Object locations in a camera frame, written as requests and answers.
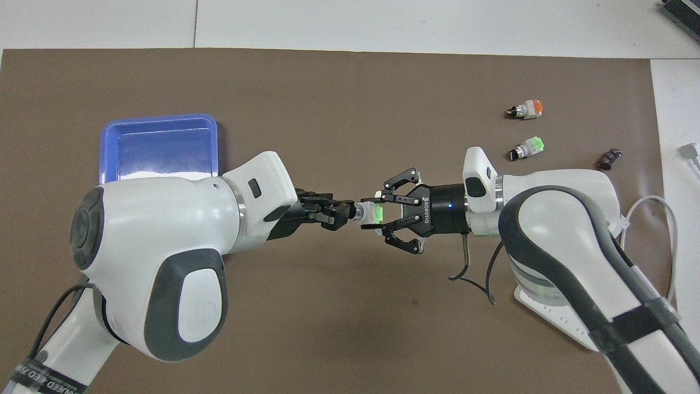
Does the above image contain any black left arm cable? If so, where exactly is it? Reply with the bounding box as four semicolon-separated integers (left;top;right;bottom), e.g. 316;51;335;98
30;282;95;359

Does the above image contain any white power strip cable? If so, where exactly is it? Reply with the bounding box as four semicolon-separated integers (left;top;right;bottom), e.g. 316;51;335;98
621;142;700;307

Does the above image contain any grey ribbed device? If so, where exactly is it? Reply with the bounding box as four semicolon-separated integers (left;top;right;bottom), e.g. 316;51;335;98
656;0;700;34

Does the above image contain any orange rotary switch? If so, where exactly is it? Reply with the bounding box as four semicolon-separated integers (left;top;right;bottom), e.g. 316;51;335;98
505;99;544;120

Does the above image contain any blue plastic tray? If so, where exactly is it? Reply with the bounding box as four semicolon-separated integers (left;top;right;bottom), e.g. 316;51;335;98
100;113;219;184

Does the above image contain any white power strip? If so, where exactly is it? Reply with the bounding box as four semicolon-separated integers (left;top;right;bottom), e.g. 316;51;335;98
514;285;602;352

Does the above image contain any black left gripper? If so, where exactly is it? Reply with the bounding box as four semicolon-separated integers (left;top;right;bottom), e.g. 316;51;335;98
267;189;355;241

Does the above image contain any small dark brown component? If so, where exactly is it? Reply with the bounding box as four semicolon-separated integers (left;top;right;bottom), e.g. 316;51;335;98
598;148;623;171

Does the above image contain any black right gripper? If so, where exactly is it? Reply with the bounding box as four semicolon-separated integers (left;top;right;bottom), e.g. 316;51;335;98
376;168;466;256

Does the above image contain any brown table mat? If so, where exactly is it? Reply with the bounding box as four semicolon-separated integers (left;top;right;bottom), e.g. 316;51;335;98
0;48;687;394

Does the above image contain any green rotary switch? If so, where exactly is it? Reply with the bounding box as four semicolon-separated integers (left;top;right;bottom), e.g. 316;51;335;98
506;137;546;162
353;201;387;227

